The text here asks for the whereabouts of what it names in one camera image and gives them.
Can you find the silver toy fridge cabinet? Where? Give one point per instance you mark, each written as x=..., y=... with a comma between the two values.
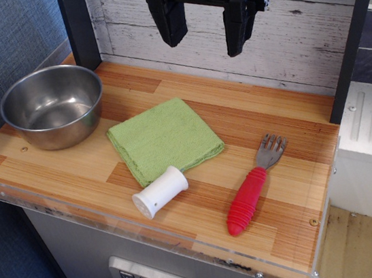
x=82, y=243

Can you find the right dark vertical post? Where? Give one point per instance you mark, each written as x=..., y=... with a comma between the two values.
x=347, y=67

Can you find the red handled metal fork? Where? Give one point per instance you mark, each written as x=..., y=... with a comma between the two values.
x=244, y=203

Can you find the silver metal bowl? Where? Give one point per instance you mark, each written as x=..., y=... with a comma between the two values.
x=54, y=108

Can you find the white plastic spool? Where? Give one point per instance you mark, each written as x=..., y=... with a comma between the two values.
x=154, y=197

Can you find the clear acrylic edge guard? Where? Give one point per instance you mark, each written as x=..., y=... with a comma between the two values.
x=288, y=232

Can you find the green folded cloth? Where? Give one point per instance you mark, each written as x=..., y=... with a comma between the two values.
x=169, y=134

